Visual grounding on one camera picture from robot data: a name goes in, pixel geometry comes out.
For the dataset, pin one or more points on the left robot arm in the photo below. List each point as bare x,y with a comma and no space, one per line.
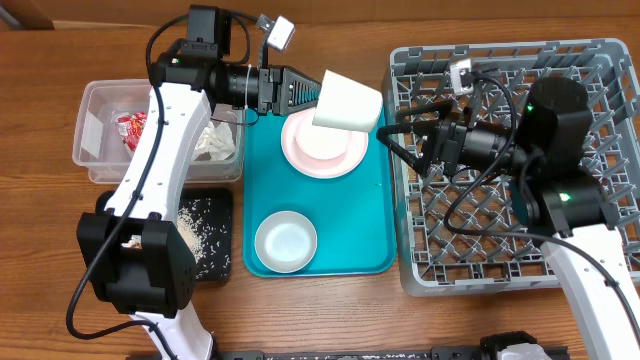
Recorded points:
135,257

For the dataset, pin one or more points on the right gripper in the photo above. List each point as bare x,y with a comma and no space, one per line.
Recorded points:
421,123

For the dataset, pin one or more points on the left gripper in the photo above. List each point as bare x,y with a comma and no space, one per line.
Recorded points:
276,91

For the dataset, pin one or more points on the grey bowl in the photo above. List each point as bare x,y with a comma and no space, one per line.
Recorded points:
286,242

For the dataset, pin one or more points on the white tissue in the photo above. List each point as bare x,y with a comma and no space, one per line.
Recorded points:
215,143

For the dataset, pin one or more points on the rice and food scraps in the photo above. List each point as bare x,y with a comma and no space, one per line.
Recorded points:
190,235

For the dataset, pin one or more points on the clear plastic bin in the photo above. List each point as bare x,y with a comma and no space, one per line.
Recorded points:
99,148

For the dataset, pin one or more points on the large pink plate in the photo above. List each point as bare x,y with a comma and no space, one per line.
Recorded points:
320,169

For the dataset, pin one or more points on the black plastic tray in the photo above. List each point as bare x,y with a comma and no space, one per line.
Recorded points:
215,215

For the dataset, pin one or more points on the white cup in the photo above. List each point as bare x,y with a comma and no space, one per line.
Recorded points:
346,104

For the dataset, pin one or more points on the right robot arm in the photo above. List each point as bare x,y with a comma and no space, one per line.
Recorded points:
566,211

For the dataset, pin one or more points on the grey dishwasher rack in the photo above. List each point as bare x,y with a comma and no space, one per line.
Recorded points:
472,251

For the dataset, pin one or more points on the red snack wrapper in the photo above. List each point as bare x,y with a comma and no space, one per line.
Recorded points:
130,127

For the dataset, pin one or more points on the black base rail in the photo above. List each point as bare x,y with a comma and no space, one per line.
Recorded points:
510,345

